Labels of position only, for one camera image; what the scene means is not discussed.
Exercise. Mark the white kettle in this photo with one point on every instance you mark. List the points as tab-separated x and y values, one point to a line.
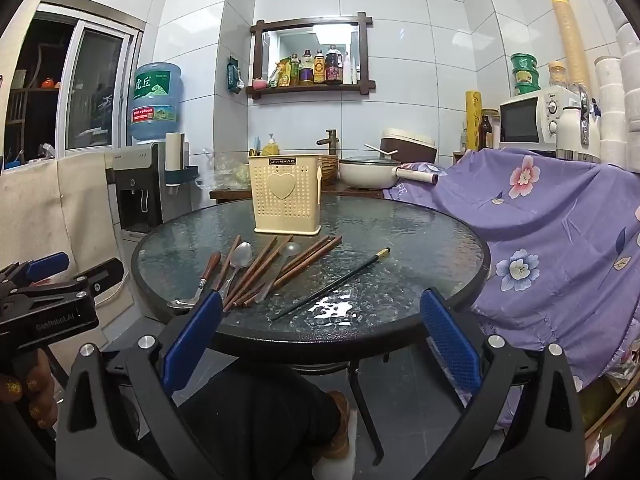
575	130

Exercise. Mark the clear plastic bags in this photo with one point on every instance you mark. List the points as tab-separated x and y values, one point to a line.
227	170

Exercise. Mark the pink cup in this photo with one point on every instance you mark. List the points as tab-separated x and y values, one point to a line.
258	83

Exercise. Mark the white bottle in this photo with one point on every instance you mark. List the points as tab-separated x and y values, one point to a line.
354	71

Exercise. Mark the person's brown shoe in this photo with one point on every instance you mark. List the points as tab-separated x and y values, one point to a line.
342	430

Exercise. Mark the person's left hand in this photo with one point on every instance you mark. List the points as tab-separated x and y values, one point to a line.
30	395

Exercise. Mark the green hanging packet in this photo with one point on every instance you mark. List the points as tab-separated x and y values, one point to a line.
233	76

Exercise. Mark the dark wooden counter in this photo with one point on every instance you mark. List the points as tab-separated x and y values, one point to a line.
235	194

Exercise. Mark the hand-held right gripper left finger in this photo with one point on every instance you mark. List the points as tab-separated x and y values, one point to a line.
192	340

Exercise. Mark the green noodle cup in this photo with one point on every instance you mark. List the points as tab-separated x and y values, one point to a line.
525	90
524	77
523	61

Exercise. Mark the brown glass bottle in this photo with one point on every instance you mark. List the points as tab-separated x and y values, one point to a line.
484	132

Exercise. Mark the brown sauce bottle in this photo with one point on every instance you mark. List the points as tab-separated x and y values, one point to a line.
319	67

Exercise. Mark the person's black trouser leg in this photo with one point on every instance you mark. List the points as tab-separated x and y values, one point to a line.
260	410

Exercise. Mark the white microwave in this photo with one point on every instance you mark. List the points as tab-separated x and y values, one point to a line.
530	120

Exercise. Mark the white paper cup tube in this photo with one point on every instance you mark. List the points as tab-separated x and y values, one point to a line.
173	150

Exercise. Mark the purple floral cloth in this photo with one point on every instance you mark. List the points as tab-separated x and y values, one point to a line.
550	260

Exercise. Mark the cream plastic utensil holder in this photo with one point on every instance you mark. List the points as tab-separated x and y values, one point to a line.
286	195

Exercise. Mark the dark soy sauce bottle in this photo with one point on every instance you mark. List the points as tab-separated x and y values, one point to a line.
333	66

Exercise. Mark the grey water dispenser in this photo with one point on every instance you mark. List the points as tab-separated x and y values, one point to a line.
135	195

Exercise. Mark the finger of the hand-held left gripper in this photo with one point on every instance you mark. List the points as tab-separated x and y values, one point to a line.
107	272
47	264

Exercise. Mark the cream pan with glass lid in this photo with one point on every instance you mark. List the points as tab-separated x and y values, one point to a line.
367	172

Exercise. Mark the orange lidded jar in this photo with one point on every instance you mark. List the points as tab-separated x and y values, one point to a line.
556	74

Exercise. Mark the bundle of brown chopsticks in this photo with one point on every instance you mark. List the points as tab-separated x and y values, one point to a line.
260	270

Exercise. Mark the black chopstick with gold tip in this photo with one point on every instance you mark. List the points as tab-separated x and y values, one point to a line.
330	284

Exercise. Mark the white rice paddle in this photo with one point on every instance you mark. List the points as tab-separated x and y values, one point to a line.
380	150

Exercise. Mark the green oil bottle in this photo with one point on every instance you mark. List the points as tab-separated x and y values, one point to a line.
295	69

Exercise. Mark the wooden framed mirror shelf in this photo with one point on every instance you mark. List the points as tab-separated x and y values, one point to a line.
257	60

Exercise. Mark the blue water bottle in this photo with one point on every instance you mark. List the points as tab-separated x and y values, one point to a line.
155	102

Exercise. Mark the beige cloth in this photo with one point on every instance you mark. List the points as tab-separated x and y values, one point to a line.
55	210

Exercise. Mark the yellow green package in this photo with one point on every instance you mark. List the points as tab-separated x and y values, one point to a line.
282	72

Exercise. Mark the yellow soap dispenser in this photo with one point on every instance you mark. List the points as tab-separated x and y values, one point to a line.
271	146

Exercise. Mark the sliding window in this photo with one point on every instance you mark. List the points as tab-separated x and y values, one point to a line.
95	90

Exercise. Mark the yellow roll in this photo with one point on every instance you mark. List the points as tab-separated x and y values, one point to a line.
472	120

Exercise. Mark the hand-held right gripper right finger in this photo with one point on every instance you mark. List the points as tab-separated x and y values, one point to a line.
450	340

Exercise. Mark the teal cup holder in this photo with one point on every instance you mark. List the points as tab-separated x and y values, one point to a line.
182	176

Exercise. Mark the stacks of white paper cups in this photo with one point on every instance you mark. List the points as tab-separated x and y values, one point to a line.
610	110

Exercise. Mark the bronze faucet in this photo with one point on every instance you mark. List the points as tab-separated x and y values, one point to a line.
330	140

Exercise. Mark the brown white rice cooker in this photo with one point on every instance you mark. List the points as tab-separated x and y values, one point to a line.
407	142

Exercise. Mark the tall stack of yellow cups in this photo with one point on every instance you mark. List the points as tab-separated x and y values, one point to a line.
570	40

